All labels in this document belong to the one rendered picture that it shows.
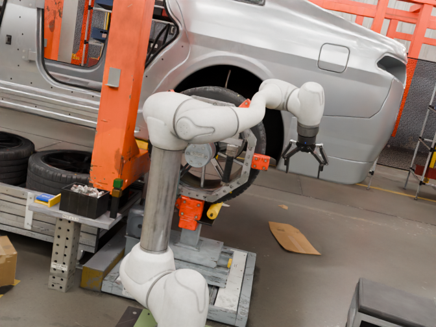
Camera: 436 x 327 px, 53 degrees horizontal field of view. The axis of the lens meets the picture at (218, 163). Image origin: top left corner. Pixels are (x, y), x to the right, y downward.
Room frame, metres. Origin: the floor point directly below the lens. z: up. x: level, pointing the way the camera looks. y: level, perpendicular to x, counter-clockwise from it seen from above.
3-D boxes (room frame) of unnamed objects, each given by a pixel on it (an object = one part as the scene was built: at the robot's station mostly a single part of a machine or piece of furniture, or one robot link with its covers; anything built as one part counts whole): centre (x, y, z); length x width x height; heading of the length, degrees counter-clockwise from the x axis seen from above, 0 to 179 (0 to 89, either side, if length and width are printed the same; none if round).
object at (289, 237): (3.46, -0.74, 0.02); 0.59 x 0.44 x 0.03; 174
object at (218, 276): (2.46, 0.05, 0.13); 0.50 x 0.36 x 0.10; 84
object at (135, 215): (2.56, 0.35, 0.26); 0.42 x 0.18 x 0.35; 174
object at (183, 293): (1.32, 0.02, 0.52); 0.18 x 0.16 x 0.22; 49
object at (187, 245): (2.46, 0.08, 0.32); 0.40 x 0.30 x 0.28; 84
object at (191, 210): (2.33, 0.09, 0.48); 0.16 x 0.12 x 0.17; 174
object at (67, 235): (2.09, 0.70, 0.21); 0.10 x 0.10 x 0.42; 84
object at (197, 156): (2.22, 0.10, 0.85); 0.21 x 0.14 x 0.14; 174
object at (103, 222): (2.09, 0.67, 0.44); 0.43 x 0.17 x 0.03; 84
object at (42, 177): (2.77, 0.88, 0.39); 0.66 x 0.66 x 0.24
